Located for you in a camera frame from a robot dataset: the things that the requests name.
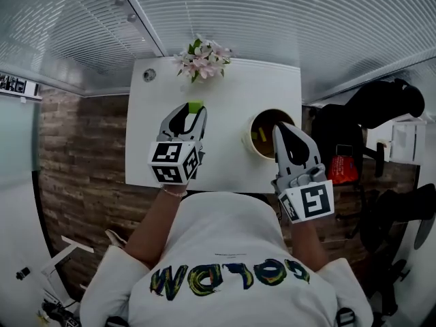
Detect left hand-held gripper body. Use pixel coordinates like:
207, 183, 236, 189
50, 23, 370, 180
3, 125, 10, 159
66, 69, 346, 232
147, 133, 206, 186

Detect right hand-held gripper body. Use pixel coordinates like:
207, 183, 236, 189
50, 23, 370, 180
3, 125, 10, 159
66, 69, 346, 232
271, 163, 335, 223

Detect person's left forearm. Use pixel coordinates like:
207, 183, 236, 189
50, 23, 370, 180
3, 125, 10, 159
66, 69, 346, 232
125, 185, 188, 270

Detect person's right forearm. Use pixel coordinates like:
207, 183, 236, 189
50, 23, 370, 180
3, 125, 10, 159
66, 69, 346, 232
291, 219, 330, 272

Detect orange plastic bag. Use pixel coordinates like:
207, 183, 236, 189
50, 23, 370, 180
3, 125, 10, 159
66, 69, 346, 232
328, 155, 360, 186

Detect person's black trousers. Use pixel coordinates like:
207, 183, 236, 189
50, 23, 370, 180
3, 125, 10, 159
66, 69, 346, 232
185, 189, 282, 221

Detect round paper bucket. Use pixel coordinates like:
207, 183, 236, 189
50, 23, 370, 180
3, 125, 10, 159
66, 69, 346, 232
241, 108, 296, 159

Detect pink flowers in vase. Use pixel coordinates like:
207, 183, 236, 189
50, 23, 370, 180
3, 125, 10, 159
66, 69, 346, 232
173, 34, 234, 84

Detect black mesh office chair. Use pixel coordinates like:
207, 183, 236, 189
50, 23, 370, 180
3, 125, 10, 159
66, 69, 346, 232
359, 182, 436, 251

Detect person's white printed shirt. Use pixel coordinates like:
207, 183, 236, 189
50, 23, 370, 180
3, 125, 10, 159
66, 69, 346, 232
80, 191, 374, 327

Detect white tote bag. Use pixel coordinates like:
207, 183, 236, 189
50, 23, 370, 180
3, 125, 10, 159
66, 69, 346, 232
104, 229, 127, 250

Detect black chair wheel base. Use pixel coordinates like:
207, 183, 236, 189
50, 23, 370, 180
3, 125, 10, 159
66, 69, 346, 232
369, 259, 409, 316

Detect white window blinds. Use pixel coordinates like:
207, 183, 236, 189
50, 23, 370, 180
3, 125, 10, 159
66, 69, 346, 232
0, 0, 168, 97
299, 0, 436, 105
117, 0, 375, 69

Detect frosted glass door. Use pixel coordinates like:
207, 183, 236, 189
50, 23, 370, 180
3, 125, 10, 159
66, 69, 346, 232
0, 99, 42, 183

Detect spare gripper device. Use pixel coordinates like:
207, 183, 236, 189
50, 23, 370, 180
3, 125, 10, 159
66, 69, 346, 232
37, 300, 82, 327

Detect thin wrist bracelet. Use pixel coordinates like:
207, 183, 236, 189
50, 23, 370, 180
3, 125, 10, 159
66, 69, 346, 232
159, 185, 189, 198

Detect white desk frame leg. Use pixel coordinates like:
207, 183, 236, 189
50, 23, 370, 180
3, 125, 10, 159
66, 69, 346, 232
40, 235, 95, 275

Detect wall photo panel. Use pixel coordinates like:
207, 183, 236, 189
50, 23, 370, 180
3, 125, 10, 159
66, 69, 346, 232
0, 73, 42, 98

